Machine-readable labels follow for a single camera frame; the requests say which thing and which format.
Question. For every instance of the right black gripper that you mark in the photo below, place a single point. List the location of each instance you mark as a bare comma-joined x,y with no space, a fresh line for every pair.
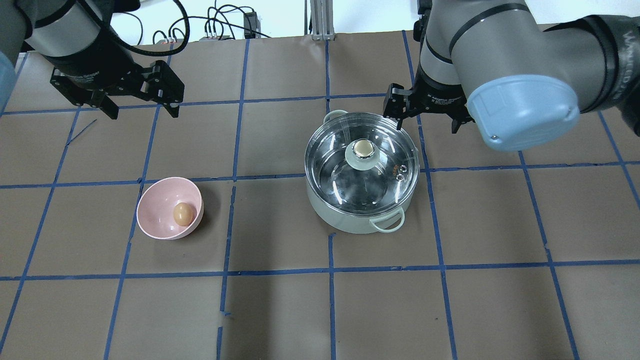
436,95

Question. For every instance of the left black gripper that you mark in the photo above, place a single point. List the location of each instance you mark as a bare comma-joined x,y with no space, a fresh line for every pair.
89,70

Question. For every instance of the glass pot lid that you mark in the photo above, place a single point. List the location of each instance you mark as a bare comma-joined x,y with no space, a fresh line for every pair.
361,161

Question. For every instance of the brown egg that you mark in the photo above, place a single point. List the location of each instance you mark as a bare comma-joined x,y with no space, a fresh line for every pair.
183,214

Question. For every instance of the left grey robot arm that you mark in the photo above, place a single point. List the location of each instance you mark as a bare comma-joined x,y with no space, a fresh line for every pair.
65,27

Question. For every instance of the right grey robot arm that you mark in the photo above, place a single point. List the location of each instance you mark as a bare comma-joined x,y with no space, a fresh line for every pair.
488,62

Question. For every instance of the pale green steel pot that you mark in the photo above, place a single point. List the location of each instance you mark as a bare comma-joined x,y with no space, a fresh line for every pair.
360,175

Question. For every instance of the pink bowl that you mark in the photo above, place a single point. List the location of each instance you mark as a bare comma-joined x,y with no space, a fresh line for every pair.
154,212

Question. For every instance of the black power adapter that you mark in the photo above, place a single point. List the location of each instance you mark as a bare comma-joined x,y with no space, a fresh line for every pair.
251,25

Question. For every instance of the aluminium frame post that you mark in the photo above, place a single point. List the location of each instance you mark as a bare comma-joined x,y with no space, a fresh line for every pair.
322,20

